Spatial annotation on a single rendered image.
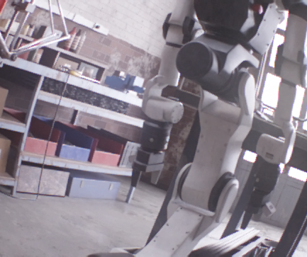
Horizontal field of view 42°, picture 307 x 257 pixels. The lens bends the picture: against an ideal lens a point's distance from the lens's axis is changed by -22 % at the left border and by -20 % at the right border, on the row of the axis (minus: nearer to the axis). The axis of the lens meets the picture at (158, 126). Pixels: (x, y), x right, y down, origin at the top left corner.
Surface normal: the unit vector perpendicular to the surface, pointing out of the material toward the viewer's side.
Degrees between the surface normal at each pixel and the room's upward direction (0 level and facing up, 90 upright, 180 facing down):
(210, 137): 100
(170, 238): 60
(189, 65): 90
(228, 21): 105
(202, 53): 90
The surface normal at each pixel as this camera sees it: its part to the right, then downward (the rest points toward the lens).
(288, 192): -0.43, -0.12
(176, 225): -0.30, -0.61
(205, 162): -0.58, 0.00
